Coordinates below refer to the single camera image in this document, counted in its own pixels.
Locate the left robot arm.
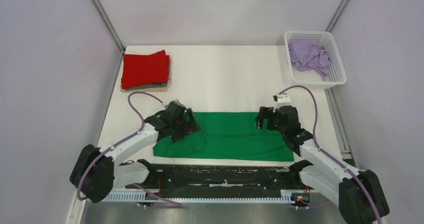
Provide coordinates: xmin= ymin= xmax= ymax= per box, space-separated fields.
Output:
xmin=69 ymin=100 xmax=201 ymax=203

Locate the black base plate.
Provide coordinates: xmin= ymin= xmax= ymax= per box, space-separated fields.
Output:
xmin=140 ymin=164 xmax=306 ymax=198

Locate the aluminium corner post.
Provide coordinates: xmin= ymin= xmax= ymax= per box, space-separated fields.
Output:
xmin=325 ymin=0 xmax=350 ymax=32
xmin=90 ymin=0 xmax=126 ymax=54

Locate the green t-shirt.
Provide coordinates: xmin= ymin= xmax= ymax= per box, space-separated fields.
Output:
xmin=153 ymin=112 xmax=294 ymax=162

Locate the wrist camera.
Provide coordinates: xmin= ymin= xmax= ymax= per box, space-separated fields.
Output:
xmin=165 ymin=100 xmax=186 ymax=119
xmin=273 ymin=93 xmax=291 ymax=109

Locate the white plastic basket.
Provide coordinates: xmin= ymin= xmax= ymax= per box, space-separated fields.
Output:
xmin=283 ymin=30 xmax=348 ymax=89

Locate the white slotted cable duct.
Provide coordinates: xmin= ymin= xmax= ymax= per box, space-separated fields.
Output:
xmin=103 ymin=190 xmax=295 ymax=204

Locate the right aluminium corner post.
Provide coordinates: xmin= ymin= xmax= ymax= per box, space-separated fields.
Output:
xmin=325 ymin=0 xmax=350 ymax=32

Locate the crumpled purple t-shirt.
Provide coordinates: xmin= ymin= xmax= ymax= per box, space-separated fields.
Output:
xmin=288 ymin=40 xmax=332 ymax=76

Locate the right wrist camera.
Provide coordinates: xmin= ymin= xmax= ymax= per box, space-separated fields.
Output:
xmin=273 ymin=93 xmax=291 ymax=109

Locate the left aluminium corner post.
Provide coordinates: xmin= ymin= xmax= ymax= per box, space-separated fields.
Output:
xmin=90 ymin=0 xmax=126 ymax=54

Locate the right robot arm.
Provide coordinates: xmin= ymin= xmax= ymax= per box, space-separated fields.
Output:
xmin=255 ymin=106 xmax=390 ymax=223

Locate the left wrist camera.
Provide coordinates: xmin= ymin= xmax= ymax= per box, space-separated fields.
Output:
xmin=165 ymin=100 xmax=186 ymax=119

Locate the folded red t-shirt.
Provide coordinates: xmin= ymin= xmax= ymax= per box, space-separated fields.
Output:
xmin=120 ymin=49 xmax=171 ymax=90

